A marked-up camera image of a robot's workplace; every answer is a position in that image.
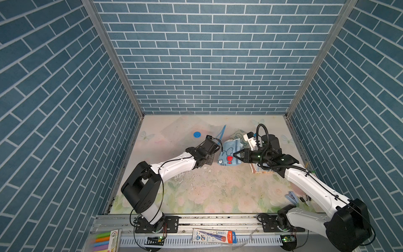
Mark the coloured marker pack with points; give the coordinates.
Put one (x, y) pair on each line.
(107, 242)

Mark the red blue toothbrush package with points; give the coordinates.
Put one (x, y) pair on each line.
(214, 236)

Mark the clear vacuum bag blue zip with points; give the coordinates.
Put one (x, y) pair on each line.
(179, 130)

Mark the blue cartoon towel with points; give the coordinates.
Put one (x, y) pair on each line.
(226, 157)

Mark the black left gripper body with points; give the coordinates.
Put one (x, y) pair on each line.
(205, 158)

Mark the aluminium mounting rail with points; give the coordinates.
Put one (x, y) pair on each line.
(183, 224)

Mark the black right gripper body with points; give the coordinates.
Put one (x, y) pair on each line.
(259, 157)

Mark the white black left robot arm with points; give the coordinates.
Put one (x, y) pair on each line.
(141, 187)

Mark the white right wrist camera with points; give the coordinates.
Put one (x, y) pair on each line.
(251, 140)

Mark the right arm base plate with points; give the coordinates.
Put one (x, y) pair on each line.
(272, 223)

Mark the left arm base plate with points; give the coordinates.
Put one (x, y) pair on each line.
(168, 224)

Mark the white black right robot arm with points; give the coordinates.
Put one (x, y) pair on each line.
(344, 222)

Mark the pink pen holder cup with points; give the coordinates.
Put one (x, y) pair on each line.
(296, 196)

